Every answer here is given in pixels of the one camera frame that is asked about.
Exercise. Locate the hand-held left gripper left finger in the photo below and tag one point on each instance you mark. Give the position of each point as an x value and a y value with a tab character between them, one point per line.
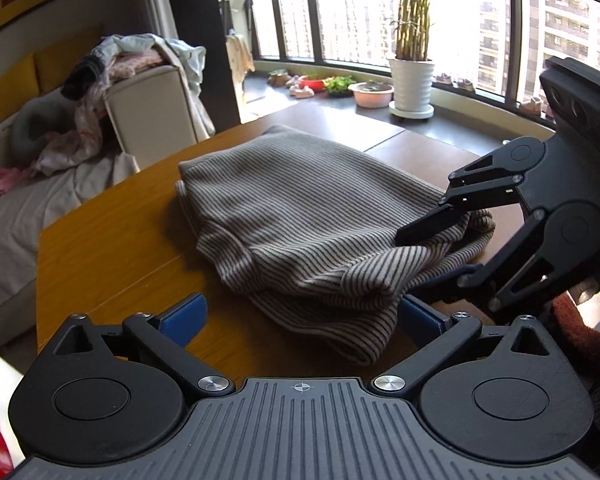
184	319

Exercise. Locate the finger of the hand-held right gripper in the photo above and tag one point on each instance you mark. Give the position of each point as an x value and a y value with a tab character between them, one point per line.
430	222
472	275

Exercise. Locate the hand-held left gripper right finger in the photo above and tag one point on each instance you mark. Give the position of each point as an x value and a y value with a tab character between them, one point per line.
421	318

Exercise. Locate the grey striped sweater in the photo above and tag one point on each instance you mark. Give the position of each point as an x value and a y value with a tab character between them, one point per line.
290	210

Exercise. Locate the person's right forearm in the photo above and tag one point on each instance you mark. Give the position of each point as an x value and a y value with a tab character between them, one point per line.
595	360

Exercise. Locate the pile of clothes on sofa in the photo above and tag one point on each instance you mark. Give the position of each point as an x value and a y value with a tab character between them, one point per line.
87	130

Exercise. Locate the small shoe on sill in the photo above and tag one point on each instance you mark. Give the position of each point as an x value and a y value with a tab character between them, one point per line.
465	84
442	79
531	106

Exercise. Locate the white wheeled pot saucer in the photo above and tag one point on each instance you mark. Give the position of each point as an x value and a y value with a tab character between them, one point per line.
411	114

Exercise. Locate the pink basin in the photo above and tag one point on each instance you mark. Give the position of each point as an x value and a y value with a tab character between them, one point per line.
371	95

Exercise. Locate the white plant pot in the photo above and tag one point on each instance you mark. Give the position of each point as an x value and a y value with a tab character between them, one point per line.
411	82

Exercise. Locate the tray of green plants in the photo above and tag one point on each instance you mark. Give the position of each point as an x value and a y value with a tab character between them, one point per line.
341	85

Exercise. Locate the white bed sheet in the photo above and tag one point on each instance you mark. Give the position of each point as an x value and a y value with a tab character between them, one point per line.
25	240

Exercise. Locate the red basin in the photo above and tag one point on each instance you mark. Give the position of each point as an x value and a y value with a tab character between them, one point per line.
312	84

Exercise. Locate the pair of pink shoes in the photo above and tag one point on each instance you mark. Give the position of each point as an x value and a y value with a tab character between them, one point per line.
300	89

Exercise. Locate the white object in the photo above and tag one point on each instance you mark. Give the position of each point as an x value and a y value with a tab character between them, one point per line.
0	380

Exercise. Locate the green bamboo palm plant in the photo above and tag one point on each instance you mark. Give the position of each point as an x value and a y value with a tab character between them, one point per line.
414	15

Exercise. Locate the brown bowl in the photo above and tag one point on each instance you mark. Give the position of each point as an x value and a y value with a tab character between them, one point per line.
278	79

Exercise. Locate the beige sofa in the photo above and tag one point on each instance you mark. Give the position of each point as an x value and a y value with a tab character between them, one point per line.
150	110

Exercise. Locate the pink cloth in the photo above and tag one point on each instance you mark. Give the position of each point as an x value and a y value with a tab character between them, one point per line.
0	187

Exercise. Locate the grey neck pillow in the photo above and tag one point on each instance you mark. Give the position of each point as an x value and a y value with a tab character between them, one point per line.
35	120

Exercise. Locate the hanging beige towel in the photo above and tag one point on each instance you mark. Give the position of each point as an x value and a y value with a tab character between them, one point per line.
240	57

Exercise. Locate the pale blue white garment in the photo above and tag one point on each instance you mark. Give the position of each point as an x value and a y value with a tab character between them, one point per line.
185	65

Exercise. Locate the dark grey garment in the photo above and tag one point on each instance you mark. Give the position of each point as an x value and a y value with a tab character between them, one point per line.
82	77

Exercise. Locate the yellow cushion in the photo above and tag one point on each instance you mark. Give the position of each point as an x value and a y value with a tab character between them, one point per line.
65	60
7	90

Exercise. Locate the beige curtain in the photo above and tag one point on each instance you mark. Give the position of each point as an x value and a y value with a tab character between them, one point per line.
161	0

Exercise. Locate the black window frame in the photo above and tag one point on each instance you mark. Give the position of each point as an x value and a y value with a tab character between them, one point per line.
514	25

